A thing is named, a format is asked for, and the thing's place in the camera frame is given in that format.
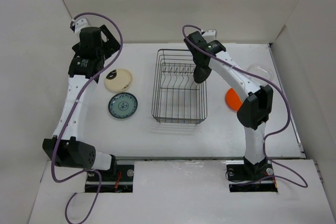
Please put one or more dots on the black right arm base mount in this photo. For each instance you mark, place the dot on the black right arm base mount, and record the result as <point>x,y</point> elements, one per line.
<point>243,180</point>

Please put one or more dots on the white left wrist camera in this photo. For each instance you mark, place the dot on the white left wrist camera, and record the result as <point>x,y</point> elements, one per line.
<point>77,25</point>

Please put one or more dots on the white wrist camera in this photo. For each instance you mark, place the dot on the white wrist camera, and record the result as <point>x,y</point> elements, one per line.
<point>77,25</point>
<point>209,35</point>

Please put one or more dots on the orange round plate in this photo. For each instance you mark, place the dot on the orange round plate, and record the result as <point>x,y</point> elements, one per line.
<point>232,100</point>

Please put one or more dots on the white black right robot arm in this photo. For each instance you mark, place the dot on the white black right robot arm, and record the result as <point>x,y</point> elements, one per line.
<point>256,101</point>

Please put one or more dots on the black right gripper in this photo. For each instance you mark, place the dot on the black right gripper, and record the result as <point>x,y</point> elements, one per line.
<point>205,66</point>

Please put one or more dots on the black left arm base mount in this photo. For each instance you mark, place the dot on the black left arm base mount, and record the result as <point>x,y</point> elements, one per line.
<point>120,182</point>

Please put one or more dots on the blue white patterned plate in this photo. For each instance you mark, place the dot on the blue white patterned plate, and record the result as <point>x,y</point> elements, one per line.
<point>122,105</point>

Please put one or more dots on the grey wire dish rack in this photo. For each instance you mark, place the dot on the grey wire dish rack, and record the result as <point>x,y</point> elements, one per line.
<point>177,98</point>

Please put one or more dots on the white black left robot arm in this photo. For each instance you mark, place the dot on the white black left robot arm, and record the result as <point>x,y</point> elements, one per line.
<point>66,147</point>

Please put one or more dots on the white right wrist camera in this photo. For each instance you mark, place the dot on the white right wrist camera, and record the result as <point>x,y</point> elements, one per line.
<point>209,35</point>

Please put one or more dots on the cream plate with black mark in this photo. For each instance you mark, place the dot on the cream plate with black mark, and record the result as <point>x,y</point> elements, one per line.
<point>118,80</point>

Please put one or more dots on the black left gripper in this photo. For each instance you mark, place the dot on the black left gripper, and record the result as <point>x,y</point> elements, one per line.
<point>111,46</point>

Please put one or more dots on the clear glass plate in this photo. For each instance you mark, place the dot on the clear glass plate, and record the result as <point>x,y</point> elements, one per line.
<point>261,70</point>

